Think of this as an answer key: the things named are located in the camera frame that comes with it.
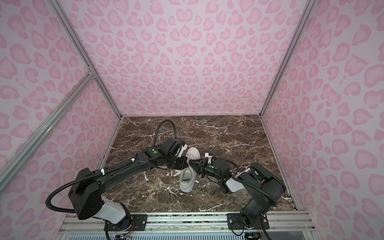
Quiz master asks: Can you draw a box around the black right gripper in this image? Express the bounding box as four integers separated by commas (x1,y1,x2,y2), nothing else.
188,158,224,181

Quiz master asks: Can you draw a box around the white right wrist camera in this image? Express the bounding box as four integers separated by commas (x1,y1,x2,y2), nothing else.
205,153,213,164

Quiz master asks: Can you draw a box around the corner frame post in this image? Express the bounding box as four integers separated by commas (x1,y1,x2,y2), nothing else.
259,0,318,119
47,0,123,120

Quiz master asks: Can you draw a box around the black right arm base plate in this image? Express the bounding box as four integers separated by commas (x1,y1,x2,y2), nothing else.
226,213,270,230

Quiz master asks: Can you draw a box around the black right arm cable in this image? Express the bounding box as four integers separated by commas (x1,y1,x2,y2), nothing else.
230,172,281,208

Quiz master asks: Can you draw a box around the right corner frame post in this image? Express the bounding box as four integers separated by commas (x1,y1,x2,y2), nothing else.
259,0,318,119

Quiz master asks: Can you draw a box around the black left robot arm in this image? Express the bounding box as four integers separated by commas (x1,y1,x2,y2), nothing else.
69,138,188,230

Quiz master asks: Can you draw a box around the white sneaker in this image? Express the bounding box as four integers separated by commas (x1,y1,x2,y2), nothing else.
179,147,201,193

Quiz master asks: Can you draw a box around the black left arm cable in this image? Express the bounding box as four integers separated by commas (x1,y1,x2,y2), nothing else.
152,119,178,147

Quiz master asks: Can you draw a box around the left corner frame post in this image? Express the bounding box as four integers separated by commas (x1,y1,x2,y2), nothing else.
47,0,123,120

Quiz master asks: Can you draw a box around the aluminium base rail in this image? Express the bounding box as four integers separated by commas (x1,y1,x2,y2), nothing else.
56,211,319,240

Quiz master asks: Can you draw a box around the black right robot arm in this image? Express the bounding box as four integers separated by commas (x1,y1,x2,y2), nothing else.
189,157,287,229

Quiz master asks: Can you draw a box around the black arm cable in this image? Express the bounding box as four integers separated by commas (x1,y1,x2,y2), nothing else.
230,172,281,208
152,119,178,147

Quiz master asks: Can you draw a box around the aluminium diagonal frame strut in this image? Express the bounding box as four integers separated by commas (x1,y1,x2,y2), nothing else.
1,71,95,193

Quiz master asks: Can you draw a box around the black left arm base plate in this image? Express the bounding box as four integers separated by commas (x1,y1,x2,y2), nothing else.
104,214,148,232

